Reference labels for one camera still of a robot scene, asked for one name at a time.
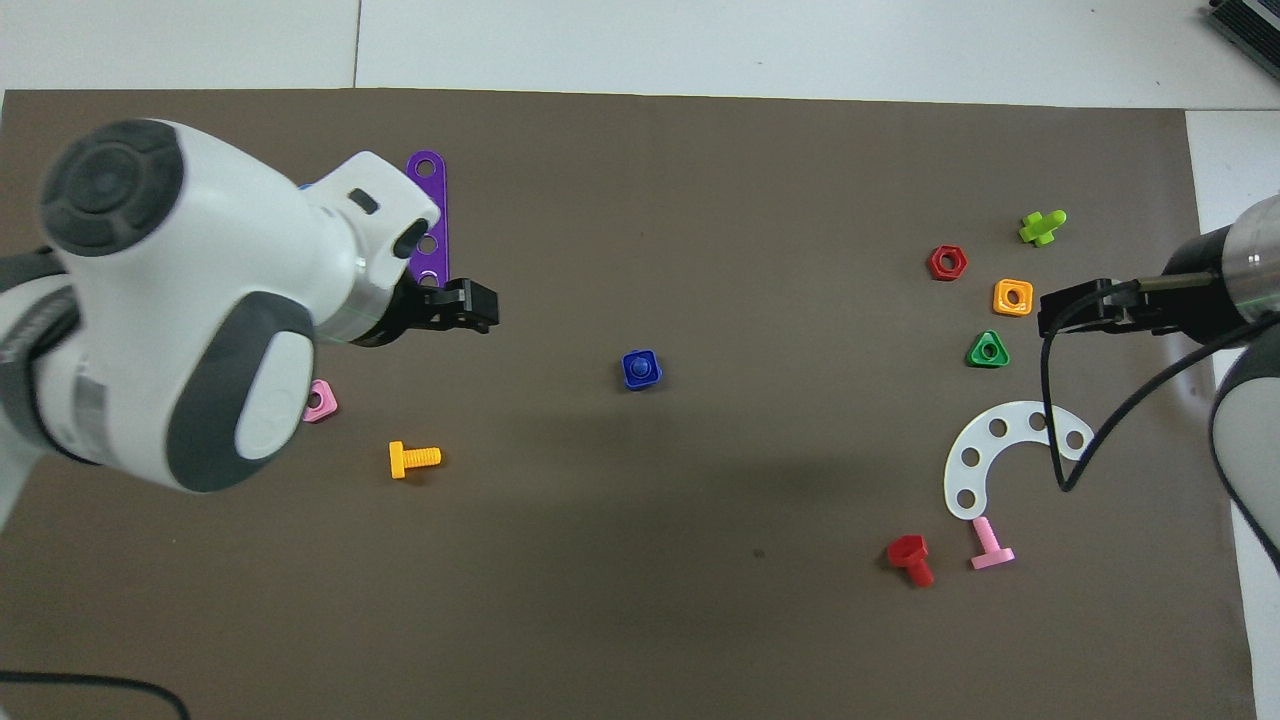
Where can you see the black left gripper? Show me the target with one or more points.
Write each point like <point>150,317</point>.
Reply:
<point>435,308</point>

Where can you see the grey ribbed device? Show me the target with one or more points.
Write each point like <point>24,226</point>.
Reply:
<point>1245,25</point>

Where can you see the purple four-hole strip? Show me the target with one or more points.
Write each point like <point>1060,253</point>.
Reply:
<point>437,200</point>

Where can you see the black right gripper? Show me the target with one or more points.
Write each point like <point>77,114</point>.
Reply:
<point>1140,310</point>

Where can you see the pink plastic screw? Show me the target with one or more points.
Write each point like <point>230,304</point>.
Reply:
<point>990,550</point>

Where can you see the orange plastic screw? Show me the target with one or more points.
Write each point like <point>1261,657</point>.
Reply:
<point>408,459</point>

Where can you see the red plastic screw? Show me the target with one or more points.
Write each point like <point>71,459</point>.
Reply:
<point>908,552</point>

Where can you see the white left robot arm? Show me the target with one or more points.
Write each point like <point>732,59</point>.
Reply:
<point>150,300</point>

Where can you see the green triangle nut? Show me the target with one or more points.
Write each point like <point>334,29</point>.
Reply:
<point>977,355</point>

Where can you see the orange square nut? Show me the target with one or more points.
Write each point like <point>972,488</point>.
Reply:
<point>1001,298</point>

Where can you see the blue square nut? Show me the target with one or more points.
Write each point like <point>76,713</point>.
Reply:
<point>628,378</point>

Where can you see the white arc plate with holes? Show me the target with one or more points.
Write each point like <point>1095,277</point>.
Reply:
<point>960,480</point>

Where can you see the brown paper mat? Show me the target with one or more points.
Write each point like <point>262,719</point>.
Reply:
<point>700,250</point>

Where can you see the pink square nut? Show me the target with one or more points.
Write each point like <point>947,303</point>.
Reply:
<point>322,403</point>

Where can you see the lime cross-head screw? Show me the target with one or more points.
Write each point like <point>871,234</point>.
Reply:
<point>1040,229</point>

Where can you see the red hex nut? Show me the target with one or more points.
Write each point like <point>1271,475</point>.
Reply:
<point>945,263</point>

